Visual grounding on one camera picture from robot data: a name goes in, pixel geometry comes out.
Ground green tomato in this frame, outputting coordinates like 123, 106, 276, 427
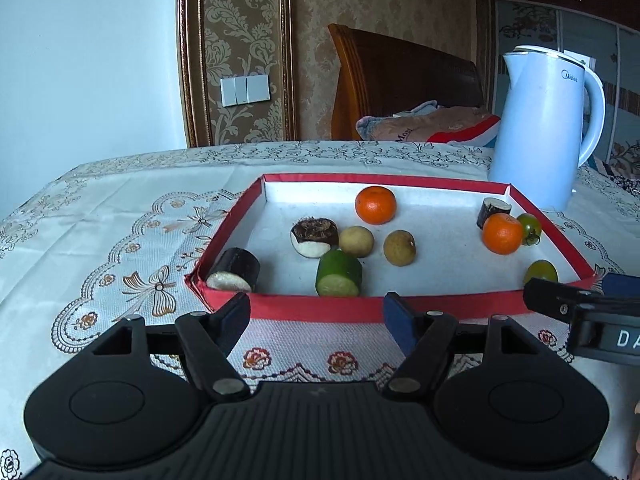
523, 259, 558, 285
518, 214, 542, 246

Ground beige longan fruit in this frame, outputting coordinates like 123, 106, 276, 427
383, 230, 416, 266
338, 226, 374, 258

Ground dark water chestnut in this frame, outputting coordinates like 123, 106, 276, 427
290, 218, 338, 259

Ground operator hand edge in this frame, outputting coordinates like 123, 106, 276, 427
634, 401, 640, 462

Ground dark sugarcane piece left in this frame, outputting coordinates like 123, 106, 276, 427
206, 247, 260, 292

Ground orange tangerine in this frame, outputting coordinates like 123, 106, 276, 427
482, 212, 524, 256
355, 185, 397, 226

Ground green cucumber piece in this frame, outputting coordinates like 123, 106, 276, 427
316, 249, 362, 297

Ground red shallow box tray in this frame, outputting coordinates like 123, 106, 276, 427
186, 174, 597, 323

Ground white embroidered tablecloth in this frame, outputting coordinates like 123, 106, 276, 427
1, 142, 639, 479

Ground white electric kettle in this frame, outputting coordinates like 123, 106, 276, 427
488, 46, 605, 211

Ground patterned pillow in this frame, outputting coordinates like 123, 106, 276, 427
355, 101, 500, 146

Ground wardrobe sliding doors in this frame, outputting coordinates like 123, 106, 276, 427
492, 0, 639, 180

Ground wooden headboard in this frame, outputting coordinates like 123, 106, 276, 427
328, 24, 485, 141

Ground white wall switch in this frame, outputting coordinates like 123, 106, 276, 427
219, 74, 271, 107

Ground gilded wall frame moulding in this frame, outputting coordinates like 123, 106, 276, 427
177, 0, 300, 148

